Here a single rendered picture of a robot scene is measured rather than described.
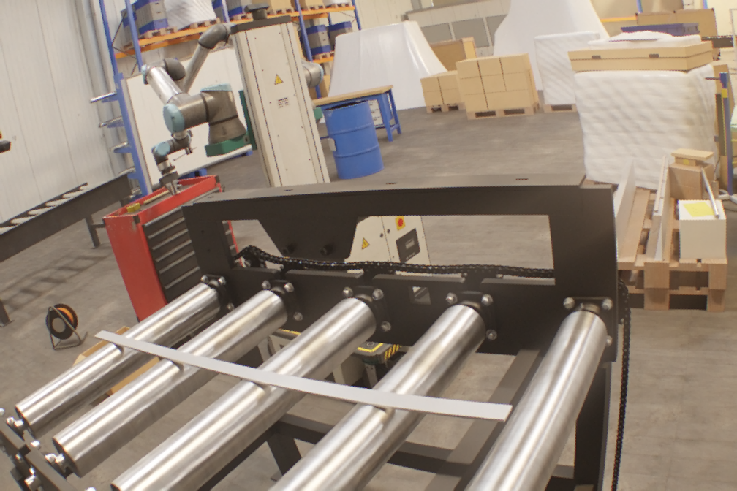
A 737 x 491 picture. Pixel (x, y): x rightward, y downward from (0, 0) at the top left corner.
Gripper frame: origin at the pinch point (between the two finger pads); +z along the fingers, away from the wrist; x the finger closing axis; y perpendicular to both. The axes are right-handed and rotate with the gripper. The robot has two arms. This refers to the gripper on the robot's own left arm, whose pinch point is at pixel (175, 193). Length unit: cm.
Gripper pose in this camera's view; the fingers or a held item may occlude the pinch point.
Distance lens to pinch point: 357.6
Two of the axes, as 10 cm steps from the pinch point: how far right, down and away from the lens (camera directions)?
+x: -5.8, 4.0, -7.1
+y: -7.2, 1.6, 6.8
